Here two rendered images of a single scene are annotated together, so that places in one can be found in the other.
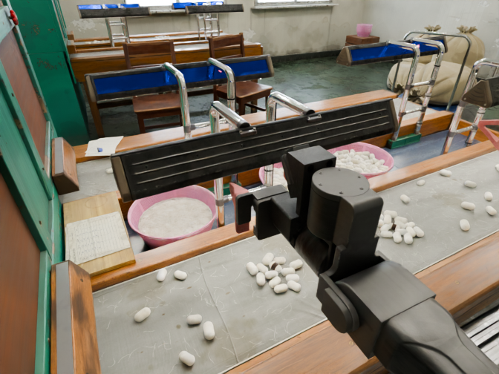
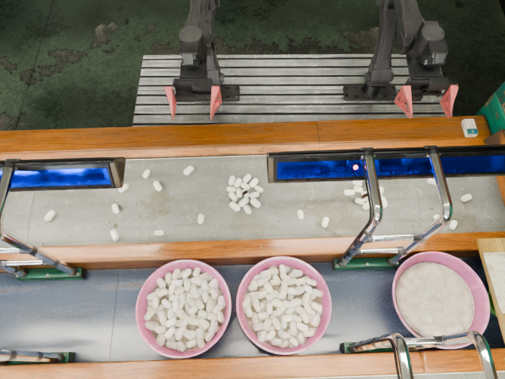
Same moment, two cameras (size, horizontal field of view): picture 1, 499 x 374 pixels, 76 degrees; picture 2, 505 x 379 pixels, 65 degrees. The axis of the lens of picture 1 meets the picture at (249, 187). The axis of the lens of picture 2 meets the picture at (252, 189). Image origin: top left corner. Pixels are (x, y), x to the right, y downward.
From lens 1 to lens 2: 1.28 m
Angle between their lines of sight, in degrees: 79
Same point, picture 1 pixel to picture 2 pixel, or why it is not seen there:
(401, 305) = (417, 23)
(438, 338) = (413, 13)
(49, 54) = not seen: outside the picture
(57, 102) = not seen: outside the picture
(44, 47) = not seen: outside the picture
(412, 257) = (258, 165)
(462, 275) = (248, 134)
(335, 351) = (360, 130)
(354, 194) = (432, 25)
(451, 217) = (184, 185)
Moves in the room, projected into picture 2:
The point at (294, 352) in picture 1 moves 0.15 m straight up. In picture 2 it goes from (382, 137) to (396, 111)
